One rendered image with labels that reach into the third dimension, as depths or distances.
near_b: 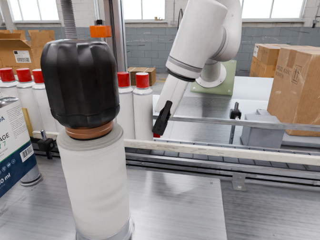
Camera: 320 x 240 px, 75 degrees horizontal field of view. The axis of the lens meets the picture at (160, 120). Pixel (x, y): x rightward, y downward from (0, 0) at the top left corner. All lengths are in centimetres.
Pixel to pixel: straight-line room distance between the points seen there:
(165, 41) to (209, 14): 562
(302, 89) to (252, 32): 525
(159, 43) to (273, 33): 284
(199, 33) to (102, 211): 36
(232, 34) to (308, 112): 42
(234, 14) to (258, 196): 42
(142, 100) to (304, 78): 51
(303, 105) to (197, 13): 50
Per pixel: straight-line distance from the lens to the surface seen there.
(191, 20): 47
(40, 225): 45
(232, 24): 55
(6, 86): 72
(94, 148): 25
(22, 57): 234
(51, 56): 24
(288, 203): 58
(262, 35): 605
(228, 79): 134
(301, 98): 81
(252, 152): 56
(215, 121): 59
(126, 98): 54
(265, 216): 53
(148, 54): 622
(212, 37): 48
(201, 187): 47
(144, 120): 55
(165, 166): 57
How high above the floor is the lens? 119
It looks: 24 degrees down
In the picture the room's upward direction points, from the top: straight up
